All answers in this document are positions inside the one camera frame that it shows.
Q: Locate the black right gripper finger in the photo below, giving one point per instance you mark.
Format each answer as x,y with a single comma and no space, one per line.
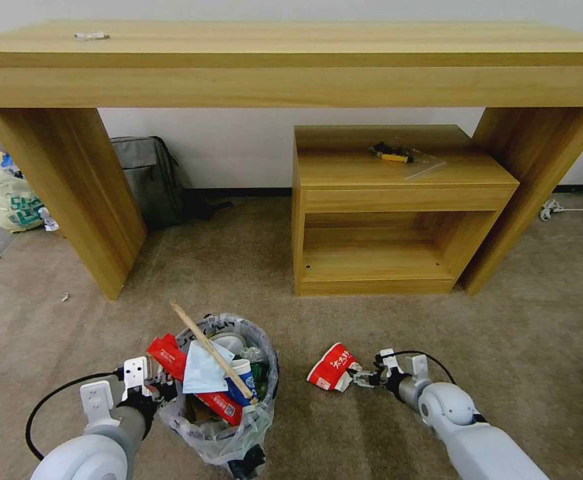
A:
368,384
366,372

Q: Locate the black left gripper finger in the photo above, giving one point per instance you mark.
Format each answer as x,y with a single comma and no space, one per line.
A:
167,390
154,371

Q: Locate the crushed red paper cup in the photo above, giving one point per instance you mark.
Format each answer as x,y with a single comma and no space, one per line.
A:
333,372

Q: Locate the clear plastic bin liner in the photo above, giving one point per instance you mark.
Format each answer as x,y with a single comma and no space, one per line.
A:
211,435

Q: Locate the black trash bin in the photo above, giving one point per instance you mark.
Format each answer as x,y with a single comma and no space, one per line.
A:
248,460

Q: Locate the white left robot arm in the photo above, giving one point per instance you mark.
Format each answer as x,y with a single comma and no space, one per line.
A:
96,445

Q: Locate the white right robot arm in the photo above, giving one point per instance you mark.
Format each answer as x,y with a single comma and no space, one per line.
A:
471,430

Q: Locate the red snack package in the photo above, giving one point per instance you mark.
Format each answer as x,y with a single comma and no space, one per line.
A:
168,357

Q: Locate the pale blue face mask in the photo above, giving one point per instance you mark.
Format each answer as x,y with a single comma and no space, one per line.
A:
201,372

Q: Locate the long wooden stick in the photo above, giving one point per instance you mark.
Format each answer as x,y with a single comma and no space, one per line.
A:
211,347

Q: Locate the blue and white paper cup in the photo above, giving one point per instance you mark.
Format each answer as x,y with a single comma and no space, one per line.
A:
243,382

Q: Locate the white plastic cup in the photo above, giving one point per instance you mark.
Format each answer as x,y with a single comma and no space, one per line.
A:
228,344

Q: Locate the green plastic bottle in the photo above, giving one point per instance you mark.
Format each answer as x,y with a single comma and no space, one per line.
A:
260,377

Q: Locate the small wooden cabinet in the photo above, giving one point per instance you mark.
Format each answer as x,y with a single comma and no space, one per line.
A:
371,210

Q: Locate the crumpled white paper ball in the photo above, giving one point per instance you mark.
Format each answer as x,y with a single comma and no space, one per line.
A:
50,218

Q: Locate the grey backpack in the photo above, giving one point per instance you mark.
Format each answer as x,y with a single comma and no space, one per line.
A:
151,175

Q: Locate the clear plastic sleeve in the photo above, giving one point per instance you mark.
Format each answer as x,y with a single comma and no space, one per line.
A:
423,159

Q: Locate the plastic bag with green print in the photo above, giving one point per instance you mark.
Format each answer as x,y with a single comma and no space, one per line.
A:
14,200

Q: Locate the yellow and black small parts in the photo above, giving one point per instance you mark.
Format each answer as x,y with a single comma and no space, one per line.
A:
391,152

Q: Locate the large wooden desk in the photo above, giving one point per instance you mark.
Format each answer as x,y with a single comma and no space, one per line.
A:
291,75

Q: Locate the white paper scrap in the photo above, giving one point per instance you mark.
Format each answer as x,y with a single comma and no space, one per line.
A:
91,36

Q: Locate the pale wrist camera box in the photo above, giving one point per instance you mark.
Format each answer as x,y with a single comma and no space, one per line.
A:
135,372
387,359

